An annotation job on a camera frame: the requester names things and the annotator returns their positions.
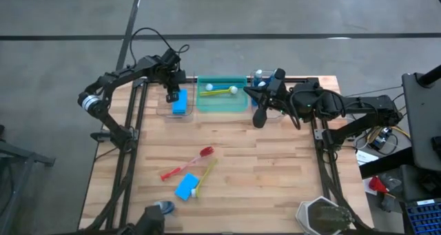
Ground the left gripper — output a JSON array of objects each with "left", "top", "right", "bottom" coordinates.
[{"left": 161, "top": 48, "right": 188, "bottom": 104}]

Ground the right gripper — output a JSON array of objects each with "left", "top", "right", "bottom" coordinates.
[{"left": 243, "top": 68, "right": 294, "bottom": 130}]

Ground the blue cellulose sponge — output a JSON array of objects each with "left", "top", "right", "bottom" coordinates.
[
  {"left": 172, "top": 88, "right": 189, "bottom": 115},
  {"left": 174, "top": 172, "right": 201, "bottom": 202}
]

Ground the teal dish brush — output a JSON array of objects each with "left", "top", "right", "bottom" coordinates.
[{"left": 205, "top": 82, "right": 245, "bottom": 92}]

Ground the yellow-green dish brush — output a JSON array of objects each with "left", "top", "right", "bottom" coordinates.
[
  {"left": 190, "top": 158, "right": 219, "bottom": 198},
  {"left": 198, "top": 85, "right": 239, "bottom": 97}
]

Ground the teal plastic bin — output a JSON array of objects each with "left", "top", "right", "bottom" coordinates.
[{"left": 196, "top": 75, "right": 249, "bottom": 114}]

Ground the red dish brush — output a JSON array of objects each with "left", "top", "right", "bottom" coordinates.
[{"left": 160, "top": 145, "right": 215, "bottom": 183}]

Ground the white paper sheet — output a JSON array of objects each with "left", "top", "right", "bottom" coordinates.
[{"left": 356, "top": 149, "right": 380, "bottom": 166}]

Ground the white hexagonal plant pot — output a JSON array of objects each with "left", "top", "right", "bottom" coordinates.
[{"left": 295, "top": 195, "right": 356, "bottom": 235}]

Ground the small electronics box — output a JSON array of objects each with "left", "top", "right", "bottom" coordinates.
[{"left": 373, "top": 127, "right": 393, "bottom": 150}]

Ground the green cactus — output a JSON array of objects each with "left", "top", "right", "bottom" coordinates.
[{"left": 309, "top": 204, "right": 353, "bottom": 234}]

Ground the black side desk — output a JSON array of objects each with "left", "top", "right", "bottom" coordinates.
[{"left": 359, "top": 145, "right": 441, "bottom": 203}]

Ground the red funnel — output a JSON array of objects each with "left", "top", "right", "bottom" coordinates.
[{"left": 368, "top": 175, "right": 389, "bottom": 194}]

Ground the black tripod stand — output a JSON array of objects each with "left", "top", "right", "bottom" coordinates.
[{"left": 0, "top": 124, "right": 57, "bottom": 235}]

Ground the blue parts organizer box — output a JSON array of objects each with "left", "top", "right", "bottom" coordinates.
[{"left": 405, "top": 199, "right": 441, "bottom": 235}]

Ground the black metal rig frame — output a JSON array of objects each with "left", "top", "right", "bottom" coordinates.
[{"left": 79, "top": 75, "right": 375, "bottom": 235}]

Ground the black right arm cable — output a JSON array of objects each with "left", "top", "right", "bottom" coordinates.
[{"left": 280, "top": 99, "right": 304, "bottom": 131}]

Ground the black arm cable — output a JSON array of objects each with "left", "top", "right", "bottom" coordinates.
[
  {"left": 129, "top": 27, "right": 190, "bottom": 69},
  {"left": 280, "top": 99, "right": 304, "bottom": 131}
]

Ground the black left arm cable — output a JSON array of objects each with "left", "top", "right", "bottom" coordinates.
[{"left": 129, "top": 27, "right": 190, "bottom": 69}]

